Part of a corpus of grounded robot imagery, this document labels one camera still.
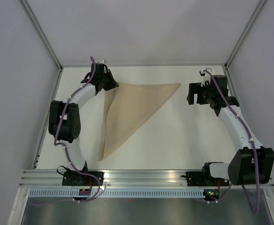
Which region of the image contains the beige cloth napkin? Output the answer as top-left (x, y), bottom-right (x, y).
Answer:
top-left (98, 82), bottom-right (181, 161)

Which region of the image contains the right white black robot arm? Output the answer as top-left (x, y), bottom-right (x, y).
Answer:
top-left (187, 69), bottom-right (274, 186)

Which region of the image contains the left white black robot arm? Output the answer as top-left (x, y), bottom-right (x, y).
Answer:
top-left (48, 60), bottom-right (119, 187)

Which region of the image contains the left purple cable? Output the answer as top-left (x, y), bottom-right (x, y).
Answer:
top-left (28, 56), bottom-right (105, 206)

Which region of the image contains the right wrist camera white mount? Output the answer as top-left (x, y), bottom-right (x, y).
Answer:
top-left (199, 68), bottom-right (215, 87)

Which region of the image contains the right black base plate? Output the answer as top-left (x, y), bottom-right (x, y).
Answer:
top-left (181, 172), bottom-right (229, 187)

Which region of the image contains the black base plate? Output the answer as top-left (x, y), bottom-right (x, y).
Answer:
top-left (62, 170), bottom-right (104, 187)
top-left (181, 172), bottom-right (229, 187)

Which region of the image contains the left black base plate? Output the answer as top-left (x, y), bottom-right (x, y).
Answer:
top-left (62, 170), bottom-right (104, 187)

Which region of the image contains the right aluminium frame post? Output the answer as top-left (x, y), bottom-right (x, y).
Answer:
top-left (223, 0), bottom-right (268, 69)

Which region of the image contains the aluminium frame post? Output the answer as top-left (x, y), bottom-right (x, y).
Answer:
top-left (223, 0), bottom-right (268, 69)
top-left (19, 0), bottom-right (63, 71)

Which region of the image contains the left aluminium frame post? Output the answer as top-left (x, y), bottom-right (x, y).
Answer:
top-left (19, 0), bottom-right (63, 71)

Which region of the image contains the aluminium mounting rail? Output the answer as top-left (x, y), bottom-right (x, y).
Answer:
top-left (19, 169), bottom-right (274, 188)

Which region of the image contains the white slotted cable duct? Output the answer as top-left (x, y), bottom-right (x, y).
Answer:
top-left (29, 188), bottom-right (204, 198)

